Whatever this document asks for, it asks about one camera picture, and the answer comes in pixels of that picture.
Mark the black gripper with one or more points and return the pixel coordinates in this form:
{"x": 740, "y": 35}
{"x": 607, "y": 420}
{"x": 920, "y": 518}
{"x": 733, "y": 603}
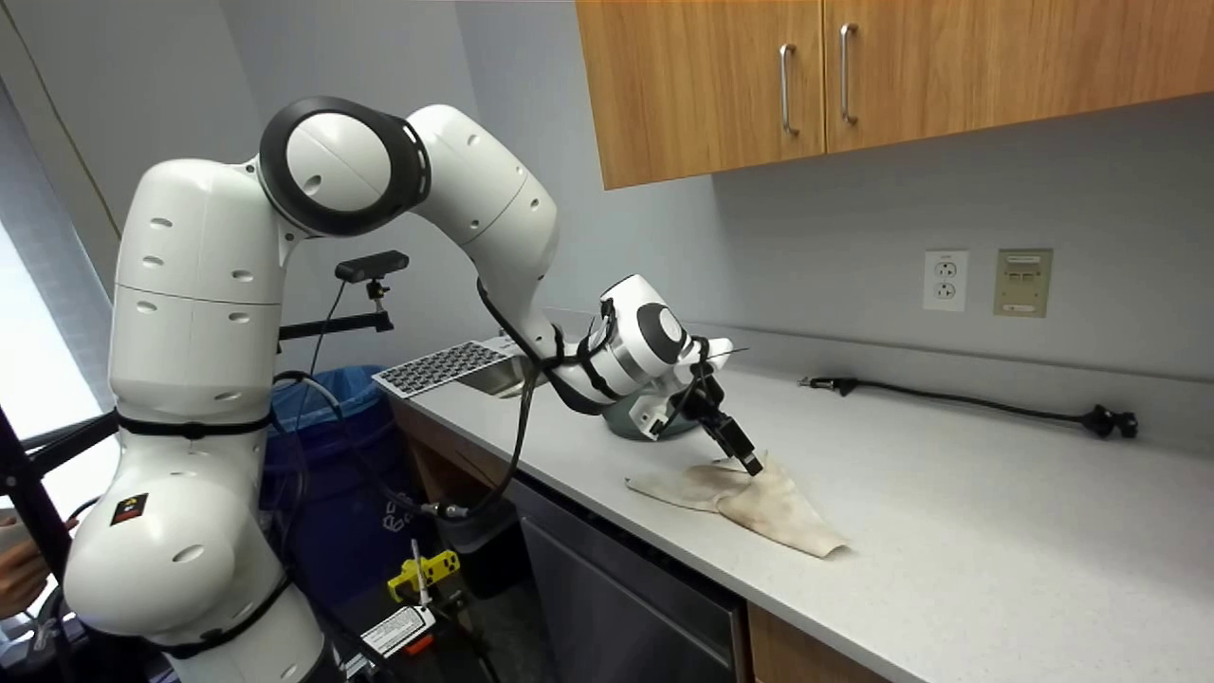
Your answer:
{"x": 705, "y": 406}

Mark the stained beige towel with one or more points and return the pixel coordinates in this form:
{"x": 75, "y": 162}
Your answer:
{"x": 760, "y": 501}

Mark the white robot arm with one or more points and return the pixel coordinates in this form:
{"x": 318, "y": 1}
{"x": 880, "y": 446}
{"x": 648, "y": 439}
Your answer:
{"x": 174, "y": 550}

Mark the dark green plate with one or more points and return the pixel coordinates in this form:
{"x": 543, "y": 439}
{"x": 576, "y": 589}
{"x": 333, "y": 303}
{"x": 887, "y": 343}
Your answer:
{"x": 625, "y": 425}

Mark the stainless dishwasher front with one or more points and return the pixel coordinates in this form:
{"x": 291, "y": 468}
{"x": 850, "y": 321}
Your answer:
{"x": 619, "y": 608}

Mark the metal sink grate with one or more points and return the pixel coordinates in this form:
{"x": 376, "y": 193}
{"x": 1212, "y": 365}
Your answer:
{"x": 443, "y": 365}

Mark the yellow tool on floor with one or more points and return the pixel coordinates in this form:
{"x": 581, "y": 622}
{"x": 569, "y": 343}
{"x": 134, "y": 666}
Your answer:
{"x": 425, "y": 572}

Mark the wooden upper cabinet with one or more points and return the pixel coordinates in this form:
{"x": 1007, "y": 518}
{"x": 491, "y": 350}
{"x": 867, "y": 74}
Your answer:
{"x": 692, "y": 86}

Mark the blue recycling bin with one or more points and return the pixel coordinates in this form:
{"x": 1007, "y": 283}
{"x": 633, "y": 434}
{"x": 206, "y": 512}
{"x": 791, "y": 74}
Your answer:
{"x": 337, "y": 483}

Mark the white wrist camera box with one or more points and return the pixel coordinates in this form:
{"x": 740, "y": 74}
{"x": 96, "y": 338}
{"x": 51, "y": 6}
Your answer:
{"x": 700, "y": 358}

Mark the white wall outlet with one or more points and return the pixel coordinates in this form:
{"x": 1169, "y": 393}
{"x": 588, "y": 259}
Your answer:
{"x": 946, "y": 283}

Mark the left silver cabinet handle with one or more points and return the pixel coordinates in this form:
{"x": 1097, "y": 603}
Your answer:
{"x": 786, "y": 56}

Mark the silver cabinet handle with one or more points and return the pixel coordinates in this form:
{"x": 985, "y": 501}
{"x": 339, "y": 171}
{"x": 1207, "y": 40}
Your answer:
{"x": 846, "y": 30}
{"x": 786, "y": 56}

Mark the right silver cabinet handle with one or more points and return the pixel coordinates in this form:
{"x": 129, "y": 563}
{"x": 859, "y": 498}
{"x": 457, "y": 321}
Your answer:
{"x": 846, "y": 30}

